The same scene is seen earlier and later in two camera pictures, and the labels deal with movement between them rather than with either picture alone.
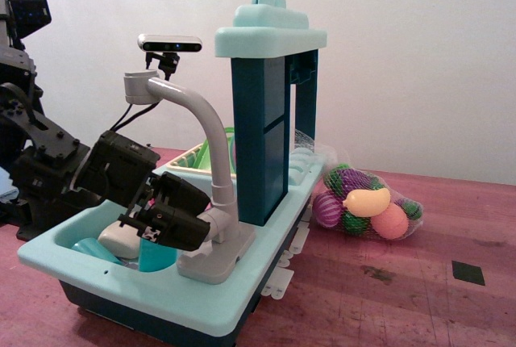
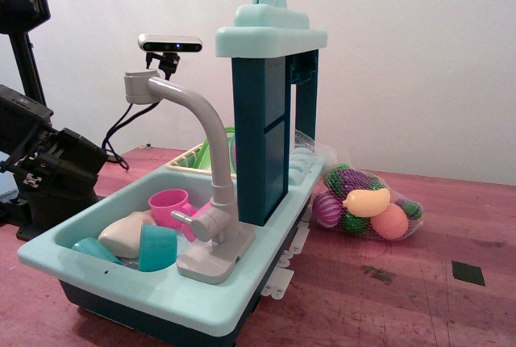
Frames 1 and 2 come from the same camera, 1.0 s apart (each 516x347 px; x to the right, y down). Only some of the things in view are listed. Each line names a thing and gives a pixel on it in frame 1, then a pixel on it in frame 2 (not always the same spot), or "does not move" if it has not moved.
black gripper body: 117,169 to 23,120
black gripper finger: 168,226 to 60,181
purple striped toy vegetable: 327,208 does not move
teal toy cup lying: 93,246 does not move
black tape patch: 468,273 does not move
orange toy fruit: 392,223 does not move
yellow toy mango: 365,202 does not move
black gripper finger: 176,193 to 70,148
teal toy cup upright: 154,257 does not move
